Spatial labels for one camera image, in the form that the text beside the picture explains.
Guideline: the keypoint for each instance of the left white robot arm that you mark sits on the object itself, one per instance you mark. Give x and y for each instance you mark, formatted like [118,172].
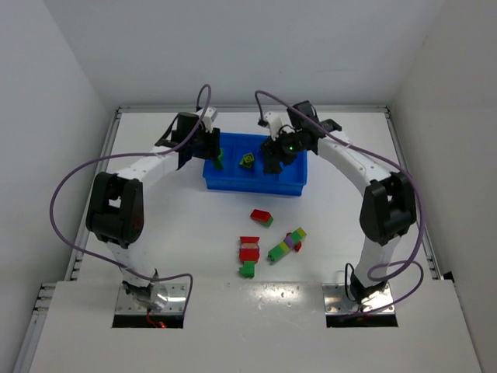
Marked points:
[117,202]

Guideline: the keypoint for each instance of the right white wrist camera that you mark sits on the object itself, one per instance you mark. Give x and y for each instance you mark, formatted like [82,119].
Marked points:
[272,121]

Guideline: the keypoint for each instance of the metal base plate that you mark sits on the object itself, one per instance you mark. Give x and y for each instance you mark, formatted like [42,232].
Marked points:
[336,302]
[159,299]

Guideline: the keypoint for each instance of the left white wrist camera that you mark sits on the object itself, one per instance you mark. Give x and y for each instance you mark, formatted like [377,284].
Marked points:
[206,118]

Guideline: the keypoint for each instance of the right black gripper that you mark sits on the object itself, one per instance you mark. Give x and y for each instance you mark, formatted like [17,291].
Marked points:
[272,150]

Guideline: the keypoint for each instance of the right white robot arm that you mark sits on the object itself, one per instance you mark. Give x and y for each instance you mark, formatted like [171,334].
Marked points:
[388,208]

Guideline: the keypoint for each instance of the green lego brick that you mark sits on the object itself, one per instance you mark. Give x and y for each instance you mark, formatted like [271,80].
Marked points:
[247,270]

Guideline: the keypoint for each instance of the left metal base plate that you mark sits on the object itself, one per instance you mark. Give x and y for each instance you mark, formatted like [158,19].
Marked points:
[159,299]

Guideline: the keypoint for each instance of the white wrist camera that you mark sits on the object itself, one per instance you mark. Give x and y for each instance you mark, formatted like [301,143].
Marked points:
[206,118]
[272,121]

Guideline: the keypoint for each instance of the red yellow green lego stack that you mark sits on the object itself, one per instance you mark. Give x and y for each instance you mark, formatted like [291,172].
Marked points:
[262,217]

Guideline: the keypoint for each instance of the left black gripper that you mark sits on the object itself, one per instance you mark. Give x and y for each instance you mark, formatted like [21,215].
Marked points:
[211,144]

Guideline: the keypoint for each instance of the green yellow purple lego bar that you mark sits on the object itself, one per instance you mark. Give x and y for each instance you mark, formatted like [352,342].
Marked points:
[292,241]

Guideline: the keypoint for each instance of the yellow printed lego brick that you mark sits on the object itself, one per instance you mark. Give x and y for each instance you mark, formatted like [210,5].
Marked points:
[247,161]

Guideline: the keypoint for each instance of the yellow green lego pair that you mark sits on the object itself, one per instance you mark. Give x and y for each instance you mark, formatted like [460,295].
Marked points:
[219,161]

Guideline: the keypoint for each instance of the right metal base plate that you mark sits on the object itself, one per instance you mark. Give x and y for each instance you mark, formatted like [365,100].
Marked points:
[336,302]

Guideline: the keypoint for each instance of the blue compartment tray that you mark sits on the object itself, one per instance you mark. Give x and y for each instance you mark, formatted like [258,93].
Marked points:
[290,182]

